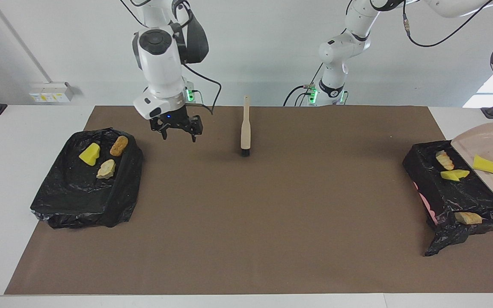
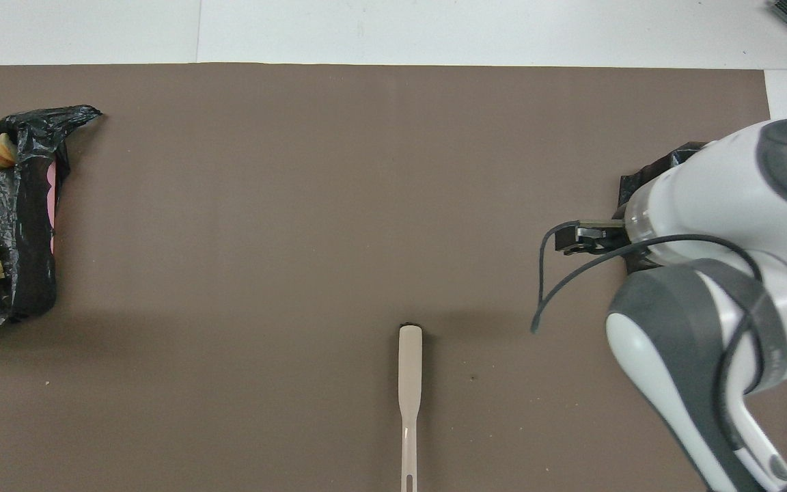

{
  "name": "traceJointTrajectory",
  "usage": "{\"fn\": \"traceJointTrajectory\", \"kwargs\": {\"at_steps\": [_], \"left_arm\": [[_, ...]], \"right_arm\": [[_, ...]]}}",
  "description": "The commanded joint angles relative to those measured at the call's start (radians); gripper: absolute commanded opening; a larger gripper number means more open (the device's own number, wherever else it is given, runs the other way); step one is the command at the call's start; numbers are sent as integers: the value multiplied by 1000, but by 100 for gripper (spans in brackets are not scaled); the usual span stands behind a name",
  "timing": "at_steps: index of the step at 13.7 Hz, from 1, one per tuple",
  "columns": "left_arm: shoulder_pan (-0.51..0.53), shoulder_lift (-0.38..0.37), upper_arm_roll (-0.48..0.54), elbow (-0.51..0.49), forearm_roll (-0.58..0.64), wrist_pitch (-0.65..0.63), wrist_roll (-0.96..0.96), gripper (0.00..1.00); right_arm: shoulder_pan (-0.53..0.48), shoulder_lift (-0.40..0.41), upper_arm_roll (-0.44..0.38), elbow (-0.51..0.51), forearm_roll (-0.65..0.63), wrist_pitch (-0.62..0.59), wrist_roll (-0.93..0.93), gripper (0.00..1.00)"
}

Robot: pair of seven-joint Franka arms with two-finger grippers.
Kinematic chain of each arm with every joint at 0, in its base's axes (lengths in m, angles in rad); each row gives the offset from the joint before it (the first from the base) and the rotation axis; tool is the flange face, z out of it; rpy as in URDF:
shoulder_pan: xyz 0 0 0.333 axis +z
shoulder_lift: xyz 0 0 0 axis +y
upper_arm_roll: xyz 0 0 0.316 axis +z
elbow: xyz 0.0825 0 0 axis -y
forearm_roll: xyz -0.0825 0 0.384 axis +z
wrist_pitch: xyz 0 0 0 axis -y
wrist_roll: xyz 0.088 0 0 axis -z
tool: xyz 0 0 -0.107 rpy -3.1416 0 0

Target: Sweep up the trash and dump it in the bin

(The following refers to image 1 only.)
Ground beige hand brush black bristles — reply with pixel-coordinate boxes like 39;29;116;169
241;96;252;157

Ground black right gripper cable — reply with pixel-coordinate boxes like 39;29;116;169
182;63;222;115

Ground pale yellow bread chunk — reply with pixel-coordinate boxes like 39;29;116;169
96;159;116;179

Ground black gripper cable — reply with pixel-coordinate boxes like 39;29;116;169
182;63;222;115
403;0;493;48

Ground black left base cable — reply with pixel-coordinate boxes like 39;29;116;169
284;64;326;106

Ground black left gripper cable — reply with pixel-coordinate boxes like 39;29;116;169
403;0;493;48

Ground yellow sponge block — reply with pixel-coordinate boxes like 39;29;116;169
472;154;493;174

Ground black bag-covered bin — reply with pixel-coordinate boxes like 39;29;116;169
30;127;143;229

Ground orange striped croissant piece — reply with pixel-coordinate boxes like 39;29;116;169
435;150;455;171

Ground brown bread nugget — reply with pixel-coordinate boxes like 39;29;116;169
110;136;129;157

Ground white wall socket box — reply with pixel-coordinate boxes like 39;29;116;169
29;82;76;103

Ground pale bread piece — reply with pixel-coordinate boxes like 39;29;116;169
454;212;483;225

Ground yellow sponge wedge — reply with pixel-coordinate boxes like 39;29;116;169
78;142;101;166

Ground black bag bin pink rim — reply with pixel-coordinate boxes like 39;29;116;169
403;138;493;258

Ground thin yellow sponge piece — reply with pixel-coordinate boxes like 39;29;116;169
440;169;471;182

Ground brown table mat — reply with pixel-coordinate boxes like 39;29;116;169
5;106;493;295

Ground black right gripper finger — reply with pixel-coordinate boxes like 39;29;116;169
187;115;204;143
150;119;168;141

